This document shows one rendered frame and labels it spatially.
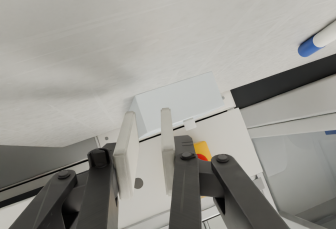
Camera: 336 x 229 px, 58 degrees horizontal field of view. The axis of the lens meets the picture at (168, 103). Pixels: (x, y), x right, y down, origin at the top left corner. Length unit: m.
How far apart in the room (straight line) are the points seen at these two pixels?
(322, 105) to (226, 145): 0.44
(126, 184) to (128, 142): 0.02
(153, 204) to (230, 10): 0.52
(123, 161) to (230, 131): 0.51
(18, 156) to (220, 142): 0.40
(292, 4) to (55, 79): 0.14
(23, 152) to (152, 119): 0.41
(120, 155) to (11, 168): 0.51
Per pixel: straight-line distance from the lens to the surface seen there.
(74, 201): 0.17
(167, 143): 0.17
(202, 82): 0.31
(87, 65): 0.16
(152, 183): 0.63
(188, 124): 0.33
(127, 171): 0.17
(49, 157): 0.64
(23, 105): 0.21
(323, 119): 1.04
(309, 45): 0.36
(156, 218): 0.64
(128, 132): 0.19
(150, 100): 0.29
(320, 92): 1.00
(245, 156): 0.67
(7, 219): 0.31
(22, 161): 0.66
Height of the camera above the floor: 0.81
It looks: 6 degrees down
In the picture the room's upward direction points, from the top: 160 degrees clockwise
